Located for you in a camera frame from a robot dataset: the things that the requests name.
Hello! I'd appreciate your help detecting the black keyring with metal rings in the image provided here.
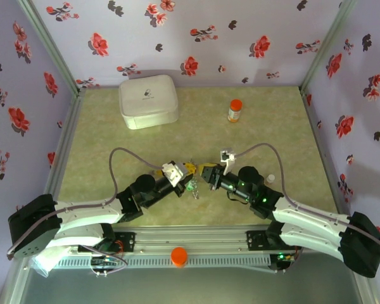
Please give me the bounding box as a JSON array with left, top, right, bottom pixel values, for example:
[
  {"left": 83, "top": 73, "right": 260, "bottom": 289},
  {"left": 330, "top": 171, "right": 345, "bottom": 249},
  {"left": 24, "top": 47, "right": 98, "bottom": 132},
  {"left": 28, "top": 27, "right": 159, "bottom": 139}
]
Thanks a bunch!
[{"left": 186, "top": 160, "right": 202, "bottom": 200}]

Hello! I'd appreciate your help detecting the orange capped pill bottle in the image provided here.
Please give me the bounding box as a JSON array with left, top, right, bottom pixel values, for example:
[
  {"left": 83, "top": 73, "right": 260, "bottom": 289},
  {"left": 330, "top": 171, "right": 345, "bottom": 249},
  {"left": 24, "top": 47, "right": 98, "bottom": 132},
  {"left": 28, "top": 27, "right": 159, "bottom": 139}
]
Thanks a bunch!
[{"left": 227, "top": 99, "right": 243, "bottom": 124}]

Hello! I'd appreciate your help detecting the orange round cap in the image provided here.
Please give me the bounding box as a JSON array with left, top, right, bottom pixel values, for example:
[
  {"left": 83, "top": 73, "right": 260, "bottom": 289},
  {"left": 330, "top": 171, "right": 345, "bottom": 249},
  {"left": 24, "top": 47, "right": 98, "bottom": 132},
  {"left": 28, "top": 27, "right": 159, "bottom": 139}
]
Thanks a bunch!
[{"left": 170, "top": 246, "right": 189, "bottom": 269}]

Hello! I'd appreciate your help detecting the white medicine storage box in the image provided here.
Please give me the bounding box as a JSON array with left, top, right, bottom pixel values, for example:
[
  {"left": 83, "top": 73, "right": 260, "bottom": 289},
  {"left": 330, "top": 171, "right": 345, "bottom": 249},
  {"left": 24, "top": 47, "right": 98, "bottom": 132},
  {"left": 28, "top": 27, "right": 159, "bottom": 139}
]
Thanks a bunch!
[{"left": 118, "top": 74, "right": 179, "bottom": 130}]

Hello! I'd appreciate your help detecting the clear plastic bag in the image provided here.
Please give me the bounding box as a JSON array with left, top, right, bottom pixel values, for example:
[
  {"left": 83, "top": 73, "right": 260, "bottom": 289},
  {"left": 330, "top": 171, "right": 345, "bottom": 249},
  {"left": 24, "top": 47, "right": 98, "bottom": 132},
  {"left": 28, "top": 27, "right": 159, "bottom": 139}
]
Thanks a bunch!
[{"left": 31, "top": 246, "right": 69, "bottom": 279}]

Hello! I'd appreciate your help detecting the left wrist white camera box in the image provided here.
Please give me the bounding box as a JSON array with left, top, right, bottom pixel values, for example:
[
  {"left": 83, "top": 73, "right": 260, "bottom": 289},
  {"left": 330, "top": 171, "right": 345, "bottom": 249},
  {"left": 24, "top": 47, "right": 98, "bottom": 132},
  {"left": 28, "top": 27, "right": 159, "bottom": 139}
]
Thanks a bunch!
[{"left": 160, "top": 160, "right": 188, "bottom": 187}]

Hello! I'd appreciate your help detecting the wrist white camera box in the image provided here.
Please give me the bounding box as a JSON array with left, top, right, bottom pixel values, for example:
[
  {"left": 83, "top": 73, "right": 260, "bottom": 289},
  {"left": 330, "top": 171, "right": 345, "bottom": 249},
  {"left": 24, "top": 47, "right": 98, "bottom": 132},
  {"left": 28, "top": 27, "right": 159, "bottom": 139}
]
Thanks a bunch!
[
  {"left": 220, "top": 149, "right": 238, "bottom": 175},
  {"left": 160, "top": 160, "right": 188, "bottom": 187}
]

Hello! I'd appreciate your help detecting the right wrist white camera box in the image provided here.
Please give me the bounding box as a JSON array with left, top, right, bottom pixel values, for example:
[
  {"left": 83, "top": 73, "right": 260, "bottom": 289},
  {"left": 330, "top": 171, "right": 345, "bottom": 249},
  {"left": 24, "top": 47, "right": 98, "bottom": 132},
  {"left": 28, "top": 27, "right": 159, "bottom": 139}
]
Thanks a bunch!
[{"left": 220, "top": 149, "right": 238, "bottom": 175}]

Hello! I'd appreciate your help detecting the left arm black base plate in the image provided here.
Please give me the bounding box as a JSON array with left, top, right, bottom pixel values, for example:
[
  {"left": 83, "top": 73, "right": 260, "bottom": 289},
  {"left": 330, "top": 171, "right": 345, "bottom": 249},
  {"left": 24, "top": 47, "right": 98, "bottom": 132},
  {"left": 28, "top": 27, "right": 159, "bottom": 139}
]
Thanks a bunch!
[{"left": 78, "top": 232, "right": 136, "bottom": 253}]

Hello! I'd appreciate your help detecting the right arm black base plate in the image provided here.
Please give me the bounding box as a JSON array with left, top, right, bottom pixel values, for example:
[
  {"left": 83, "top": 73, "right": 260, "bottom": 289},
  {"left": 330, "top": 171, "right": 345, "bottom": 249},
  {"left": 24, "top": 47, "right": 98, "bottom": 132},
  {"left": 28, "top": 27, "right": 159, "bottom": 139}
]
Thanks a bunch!
[{"left": 246, "top": 230, "right": 305, "bottom": 251}]

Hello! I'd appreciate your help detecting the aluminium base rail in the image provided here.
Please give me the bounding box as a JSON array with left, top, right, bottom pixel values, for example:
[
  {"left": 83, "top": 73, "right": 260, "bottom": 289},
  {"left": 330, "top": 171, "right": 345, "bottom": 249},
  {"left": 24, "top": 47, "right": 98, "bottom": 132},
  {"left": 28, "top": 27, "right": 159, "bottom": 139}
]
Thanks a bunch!
[{"left": 17, "top": 224, "right": 365, "bottom": 255}]

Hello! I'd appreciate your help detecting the aluminium side rail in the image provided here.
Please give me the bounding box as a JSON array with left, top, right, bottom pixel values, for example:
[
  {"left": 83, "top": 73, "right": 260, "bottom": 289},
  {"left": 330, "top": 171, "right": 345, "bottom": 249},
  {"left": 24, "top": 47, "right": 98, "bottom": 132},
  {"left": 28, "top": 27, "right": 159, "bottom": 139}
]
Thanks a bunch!
[
  {"left": 34, "top": 88, "right": 86, "bottom": 231},
  {"left": 300, "top": 87, "right": 358, "bottom": 227}
]

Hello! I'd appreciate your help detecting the white slotted cable duct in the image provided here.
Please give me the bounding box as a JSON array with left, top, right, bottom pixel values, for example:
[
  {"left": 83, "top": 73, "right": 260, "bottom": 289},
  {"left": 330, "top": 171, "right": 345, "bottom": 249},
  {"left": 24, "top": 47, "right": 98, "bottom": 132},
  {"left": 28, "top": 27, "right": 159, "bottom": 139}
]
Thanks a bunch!
[{"left": 58, "top": 255, "right": 272, "bottom": 267}]

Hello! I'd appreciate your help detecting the aluminium frame post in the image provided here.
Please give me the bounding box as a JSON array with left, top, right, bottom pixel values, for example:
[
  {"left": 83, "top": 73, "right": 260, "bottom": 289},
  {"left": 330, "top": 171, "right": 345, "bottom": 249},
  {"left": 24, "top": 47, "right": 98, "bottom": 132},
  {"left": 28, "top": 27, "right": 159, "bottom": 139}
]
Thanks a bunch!
[
  {"left": 300, "top": 0, "right": 358, "bottom": 92},
  {"left": 16, "top": 0, "right": 86, "bottom": 96}
]

